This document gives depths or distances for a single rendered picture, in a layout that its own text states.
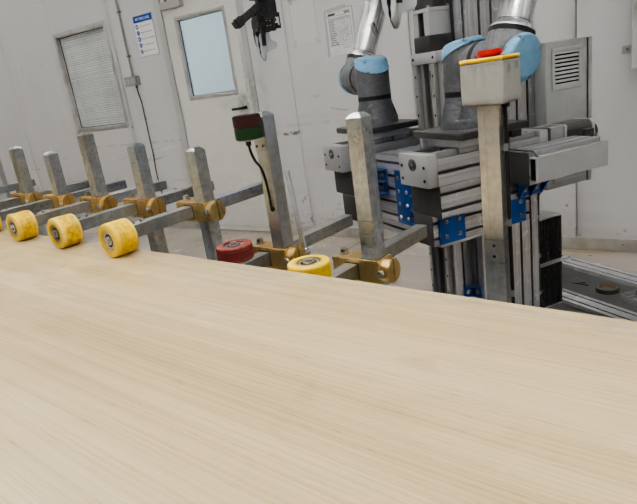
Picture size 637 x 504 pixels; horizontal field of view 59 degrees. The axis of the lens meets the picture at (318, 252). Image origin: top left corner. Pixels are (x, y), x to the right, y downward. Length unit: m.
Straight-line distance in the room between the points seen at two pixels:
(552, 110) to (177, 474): 1.70
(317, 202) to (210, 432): 4.00
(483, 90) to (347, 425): 0.56
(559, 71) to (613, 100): 1.62
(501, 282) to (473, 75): 0.34
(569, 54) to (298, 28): 2.70
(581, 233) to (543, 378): 3.19
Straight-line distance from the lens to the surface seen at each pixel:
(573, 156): 1.70
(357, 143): 1.08
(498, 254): 1.00
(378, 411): 0.60
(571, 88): 2.08
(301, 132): 4.50
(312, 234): 1.42
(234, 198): 1.56
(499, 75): 0.92
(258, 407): 0.63
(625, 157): 3.67
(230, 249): 1.22
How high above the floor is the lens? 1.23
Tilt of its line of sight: 17 degrees down
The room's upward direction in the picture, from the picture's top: 8 degrees counter-clockwise
